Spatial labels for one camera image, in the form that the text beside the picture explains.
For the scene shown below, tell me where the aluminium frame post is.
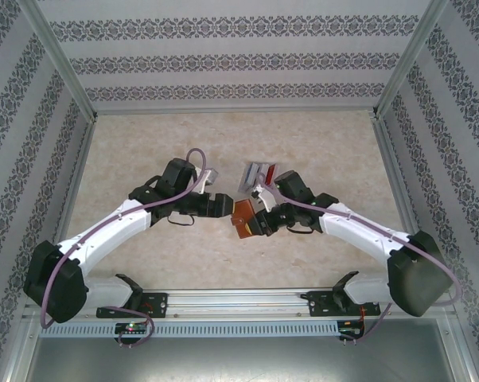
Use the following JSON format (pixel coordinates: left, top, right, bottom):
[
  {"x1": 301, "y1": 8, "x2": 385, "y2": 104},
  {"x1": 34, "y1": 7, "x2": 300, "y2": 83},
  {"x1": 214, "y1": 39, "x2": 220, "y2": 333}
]
[
  {"x1": 372, "y1": 0, "x2": 458, "y2": 120},
  {"x1": 14, "y1": 0, "x2": 99, "y2": 123}
]

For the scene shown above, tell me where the grey metal panel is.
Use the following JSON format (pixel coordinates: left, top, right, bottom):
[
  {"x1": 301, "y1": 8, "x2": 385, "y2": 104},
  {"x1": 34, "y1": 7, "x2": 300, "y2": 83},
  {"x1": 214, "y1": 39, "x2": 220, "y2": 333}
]
[{"x1": 24, "y1": 336, "x2": 473, "y2": 382}]

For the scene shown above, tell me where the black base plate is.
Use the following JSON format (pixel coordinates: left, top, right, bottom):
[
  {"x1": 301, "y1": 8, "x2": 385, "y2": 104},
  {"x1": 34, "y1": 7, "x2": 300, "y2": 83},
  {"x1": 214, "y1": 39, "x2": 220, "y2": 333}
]
[
  {"x1": 306, "y1": 290, "x2": 382, "y2": 318},
  {"x1": 95, "y1": 291, "x2": 169, "y2": 319}
]

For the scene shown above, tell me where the circuit board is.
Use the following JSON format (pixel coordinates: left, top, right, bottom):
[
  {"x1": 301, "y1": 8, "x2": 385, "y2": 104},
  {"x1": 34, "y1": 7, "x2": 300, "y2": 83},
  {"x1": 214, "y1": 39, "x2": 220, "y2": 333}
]
[
  {"x1": 338, "y1": 322, "x2": 364, "y2": 339},
  {"x1": 115, "y1": 322, "x2": 150, "y2": 336}
]

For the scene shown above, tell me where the aluminium side rail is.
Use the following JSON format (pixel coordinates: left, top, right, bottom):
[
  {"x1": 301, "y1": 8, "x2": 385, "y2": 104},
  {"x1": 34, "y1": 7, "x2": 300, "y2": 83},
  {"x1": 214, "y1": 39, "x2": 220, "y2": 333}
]
[
  {"x1": 372, "y1": 115, "x2": 438, "y2": 287},
  {"x1": 38, "y1": 117, "x2": 99, "y2": 291}
]

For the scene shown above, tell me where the left circuit board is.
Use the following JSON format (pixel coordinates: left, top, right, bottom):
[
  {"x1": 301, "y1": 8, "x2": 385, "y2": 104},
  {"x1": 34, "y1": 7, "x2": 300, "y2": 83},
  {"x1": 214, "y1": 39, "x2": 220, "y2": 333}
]
[{"x1": 115, "y1": 322, "x2": 150, "y2": 336}]

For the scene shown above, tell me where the brown leather card holder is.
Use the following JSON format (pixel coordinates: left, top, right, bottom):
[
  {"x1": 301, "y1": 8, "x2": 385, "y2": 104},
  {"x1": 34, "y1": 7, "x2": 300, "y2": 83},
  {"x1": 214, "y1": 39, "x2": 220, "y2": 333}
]
[{"x1": 230, "y1": 198, "x2": 260, "y2": 240}]

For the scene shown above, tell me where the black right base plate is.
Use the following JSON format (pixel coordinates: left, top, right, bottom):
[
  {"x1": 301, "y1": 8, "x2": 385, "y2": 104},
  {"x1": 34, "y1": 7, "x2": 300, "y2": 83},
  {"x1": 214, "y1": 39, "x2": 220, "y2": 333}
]
[{"x1": 306, "y1": 290, "x2": 382, "y2": 318}]

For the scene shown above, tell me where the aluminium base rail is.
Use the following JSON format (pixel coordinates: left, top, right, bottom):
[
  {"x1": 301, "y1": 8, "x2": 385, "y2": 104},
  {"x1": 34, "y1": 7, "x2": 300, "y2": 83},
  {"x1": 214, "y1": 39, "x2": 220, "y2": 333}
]
[{"x1": 22, "y1": 286, "x2": 454, "y2": 319}]

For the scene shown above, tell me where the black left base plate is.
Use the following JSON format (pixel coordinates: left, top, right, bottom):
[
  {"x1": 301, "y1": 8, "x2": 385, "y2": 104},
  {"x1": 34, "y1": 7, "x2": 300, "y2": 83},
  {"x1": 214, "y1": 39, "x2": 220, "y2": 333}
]
[{"x1": 95, "y1": 291, "x2": 169, "y2": 319}]

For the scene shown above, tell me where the slotted grey cable duct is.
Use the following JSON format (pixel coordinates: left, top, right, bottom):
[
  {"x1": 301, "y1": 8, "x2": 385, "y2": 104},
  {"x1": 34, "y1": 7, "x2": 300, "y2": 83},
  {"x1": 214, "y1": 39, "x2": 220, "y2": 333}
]
[{"x1": 38, "y1": 320, "x2": 341, "y2": 338}]

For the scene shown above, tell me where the right circuit board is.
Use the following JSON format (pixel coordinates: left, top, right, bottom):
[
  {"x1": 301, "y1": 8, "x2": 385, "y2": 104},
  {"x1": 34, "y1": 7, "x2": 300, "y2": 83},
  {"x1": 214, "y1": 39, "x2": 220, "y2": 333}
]
[{"x1": 338, "y1": 322, "x2": 364, "y2": 339}]

